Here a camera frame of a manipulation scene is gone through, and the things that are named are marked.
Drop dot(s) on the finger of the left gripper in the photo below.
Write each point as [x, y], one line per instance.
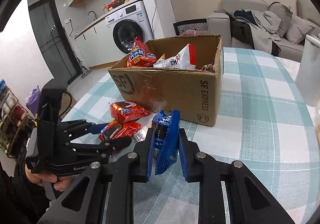
[98, 129]
[105, 147]

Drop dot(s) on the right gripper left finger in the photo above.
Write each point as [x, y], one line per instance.
[103, 193]

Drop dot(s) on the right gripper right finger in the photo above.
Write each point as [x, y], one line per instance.
[249, 201]

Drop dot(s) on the red oreo cookie pack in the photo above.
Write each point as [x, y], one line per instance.
[127, 111]

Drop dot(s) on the blue oreo cookie pack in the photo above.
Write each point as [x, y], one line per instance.
[166, 140]

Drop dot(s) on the large red snack bag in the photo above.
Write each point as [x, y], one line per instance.
[140, 55]

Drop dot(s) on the white red snack bag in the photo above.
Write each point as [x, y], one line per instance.
[184, 59]

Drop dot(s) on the purple candy bag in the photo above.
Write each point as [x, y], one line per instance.
[208, 68]

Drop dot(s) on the left hand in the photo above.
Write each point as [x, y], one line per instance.
[60, 183]

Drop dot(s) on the teal plaid tablecloth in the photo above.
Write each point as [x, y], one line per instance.
[262, 121]

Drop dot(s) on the white kitchen cabinet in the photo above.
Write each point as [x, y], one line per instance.
[97, 45]

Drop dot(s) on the brown SF cardboard box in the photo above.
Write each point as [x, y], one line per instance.
[195, 93]

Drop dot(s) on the white washing machine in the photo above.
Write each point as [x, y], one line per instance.
[127, 23]

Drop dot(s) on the black glass door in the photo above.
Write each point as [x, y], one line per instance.
[53, 41]

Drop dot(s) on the white cylindrical container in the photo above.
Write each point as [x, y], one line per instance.
[307, 79]

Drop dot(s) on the pink cloth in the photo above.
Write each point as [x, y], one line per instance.
[194, 32]

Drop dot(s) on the black patterned chair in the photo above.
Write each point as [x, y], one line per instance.
[194, 24]

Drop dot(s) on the grey clothes pile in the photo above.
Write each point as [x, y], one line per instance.
[257, 29]

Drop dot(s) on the grey sofa cushion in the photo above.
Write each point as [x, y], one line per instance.
[298, 29]

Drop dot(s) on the grey sofa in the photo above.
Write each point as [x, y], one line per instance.
[219, 23]

